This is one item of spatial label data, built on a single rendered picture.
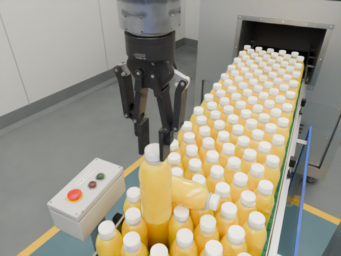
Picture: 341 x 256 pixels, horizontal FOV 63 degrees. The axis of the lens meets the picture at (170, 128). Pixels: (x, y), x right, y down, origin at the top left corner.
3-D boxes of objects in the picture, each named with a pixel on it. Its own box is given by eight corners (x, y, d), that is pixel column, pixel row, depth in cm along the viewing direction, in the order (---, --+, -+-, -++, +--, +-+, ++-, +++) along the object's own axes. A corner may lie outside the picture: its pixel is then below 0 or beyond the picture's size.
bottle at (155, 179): (166, 198, 68) (165, 141, 58) (175, 221, 63) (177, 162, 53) (138, 206, 66) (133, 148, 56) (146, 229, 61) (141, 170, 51)
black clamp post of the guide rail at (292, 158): (284, 175, 107) (290, 159, 102) (285, 170, 109) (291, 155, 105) (291, 177, 106) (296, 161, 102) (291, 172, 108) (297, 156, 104)
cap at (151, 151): (161, 148, 56) (160, 140, 55) (167, 160, 53) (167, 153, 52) (142, 152, 55) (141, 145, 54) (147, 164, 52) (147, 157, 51)
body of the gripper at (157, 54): (110, 31, 39) (117, 90, 45) (164, 39, 36) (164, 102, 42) (138, 20, 45) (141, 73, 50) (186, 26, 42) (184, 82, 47)
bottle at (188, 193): (148, 164, 72) (214, 185, 67) (155, 171, 78) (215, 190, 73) (138, 189, 70) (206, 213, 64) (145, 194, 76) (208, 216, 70)
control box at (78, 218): (55, 227, 76) (45, 202, 70) (100, 180, 91) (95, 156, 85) (83, 242, 73) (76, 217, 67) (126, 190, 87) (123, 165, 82)
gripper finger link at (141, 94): (143, 71, 43) (135, 68, 43) (135, 127, 50) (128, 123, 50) (155, 63, 46) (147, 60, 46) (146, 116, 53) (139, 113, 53)
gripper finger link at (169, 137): (167, 117, 49) (182, 121, 48) (168, 140, 52) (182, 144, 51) (163, 121, 48) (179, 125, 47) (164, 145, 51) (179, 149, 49)
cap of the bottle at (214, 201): (212, 191, 67) (219, 194, 67) (213, 194, 71) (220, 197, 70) (207, 207, 66) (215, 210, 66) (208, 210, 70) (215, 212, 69)
